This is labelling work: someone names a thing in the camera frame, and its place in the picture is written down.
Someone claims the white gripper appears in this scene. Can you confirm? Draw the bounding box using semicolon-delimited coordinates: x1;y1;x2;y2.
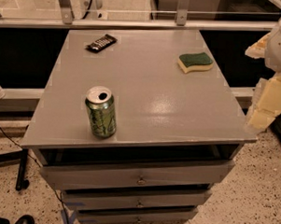
245;19;281;133

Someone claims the green and yellow sponge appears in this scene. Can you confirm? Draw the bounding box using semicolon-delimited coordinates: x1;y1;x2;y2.
177;52;213;74

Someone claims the green soda can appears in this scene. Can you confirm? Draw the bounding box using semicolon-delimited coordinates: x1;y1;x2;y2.
85;86;117;138

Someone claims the grey top drawer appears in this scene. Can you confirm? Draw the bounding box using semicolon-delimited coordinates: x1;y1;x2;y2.
41;160;234;190

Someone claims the grey drawer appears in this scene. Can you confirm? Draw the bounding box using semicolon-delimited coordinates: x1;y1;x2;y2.
77;205;198;224
41;160;234;190
63;189;212;210

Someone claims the grey drawer cabinet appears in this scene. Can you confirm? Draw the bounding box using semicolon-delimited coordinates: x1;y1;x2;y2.
16;22;262;224

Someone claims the grey middle drawer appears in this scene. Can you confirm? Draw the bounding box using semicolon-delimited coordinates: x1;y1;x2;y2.
63;189;212;210

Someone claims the black snack bar wrapper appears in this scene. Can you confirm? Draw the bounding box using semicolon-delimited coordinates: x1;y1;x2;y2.
86;34;118;53

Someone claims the grey bottom drawer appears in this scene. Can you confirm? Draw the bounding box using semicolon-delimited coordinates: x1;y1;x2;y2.
77;205;198;224

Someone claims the black stand leg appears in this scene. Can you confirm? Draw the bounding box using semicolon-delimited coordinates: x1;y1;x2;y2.
0;149;29;190

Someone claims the metal rail frame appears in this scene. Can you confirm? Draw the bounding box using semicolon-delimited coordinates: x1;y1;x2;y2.
0;0;281;31

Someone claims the black floor cable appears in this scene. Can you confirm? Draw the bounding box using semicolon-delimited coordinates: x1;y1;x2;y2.
0;116;77;224

